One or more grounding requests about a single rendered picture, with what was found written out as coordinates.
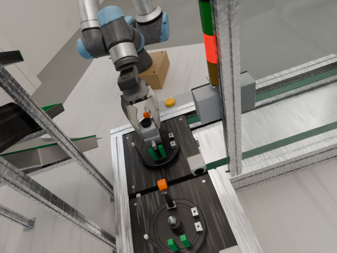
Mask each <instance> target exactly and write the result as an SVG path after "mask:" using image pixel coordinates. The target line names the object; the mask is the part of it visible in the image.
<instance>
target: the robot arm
mask: <svg viewBox="0 0 337 253"><path fill-rule="evenodd" d="M75 1H76V6H77V11H78V16H79V21H80V26H81V31H82V35H83V36H82V37H81V38H79V39H78V41H77V49H78V52H79V53H80V55H81V56H82V57H83V58H85V59H94V58H96V59H97V58H99V57H104V56H109V55H110V56H109V57H108V58H109V59H112V62H113V65H114V67H115V69H116V71H120V75H119V78H118V82H117V84H118V86H119V88H120V91H122V93H123V95H121V96H120V97H121V107H122V110H123V112H124V113H125V115H126V117H127V119H128V120H129V122H130V123H131V125H132V127H133V128H134V130H135V131H136V132H137V133H138V134H139V135H140V136H141V135H142V134H141V132H140V127H139V124H138V122H139V120H138V119H137V108H136V107H135V106H133V104H136V103H138V102H141V101H144V100H147V101H146V103H145V106H146V108H147V109H149V110H150V112H151V116H152V117H153V118H154V122H155V125H156V127H157V128H158V129H160V114H159V108H158V101H157V96H156V94H155V92H154V91H153V90H152V89H151V87H150V85H149V86H148V84H147V81H146V80H145V79H142V78H139V75H138V74H140V73H142V72H144V71H146V70H147V69H149V68H150V67H151V66H152V63H153V61H152V58H151V56H150V55H149V54H148V53H147V51H146V50H145V49H144V46H147V45H151V44H156V43H161V42H164V41H167V40H168V39H169V36H170V25H169V18H168V15H167V13H166V12H162V10H161V7H159V6H157V5H156V4H155V0H132V2H133V4H134V7H135V9H136V12H137V14H136V17H135V18H136V20H134V19H133V17H132V16H128V17H125V16H124V15H123V13H122V10H121V8H119V7H117V6H108V7H105V8H103V9H100V4H99V0H75Z"/></svg>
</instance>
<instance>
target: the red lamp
mask: <svg viewBox="0 0 337 253"><path fill-rule="evenodd" d="M203 38H204V45H205V52H206V59H207V60H208V61H209V62H211V63H216V54H215V44H214V37H213V36H208V35H206V34H204V33H203Z"/></svg>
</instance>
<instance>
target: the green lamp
mask: <svg viewBox="0 0 337 253"><path fill-rule="evenodd" d="M198 2H199V10H200V17H201V24H202V31H203V33H204V34H206V35H208V36H213V25H212V16H211V7H210V3H209V2H202V1H200V0H198Z"/></svg>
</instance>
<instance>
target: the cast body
mask: <svg viewBox="0 0 337 253"><path fill-rule="evenodd" d="M139 127H140V132H141V134H142V136H143V138H144V141H145V143H146V145H147V146H148V147H150V146H152V147H153V149H154V150H157V146H156V144H158V143H161V138H160V134H159V131H158V128H157V127H156V125H155V122H154V119H153V117H152V118H144V119H143V120H142V121H140V122H139Z"/></svg>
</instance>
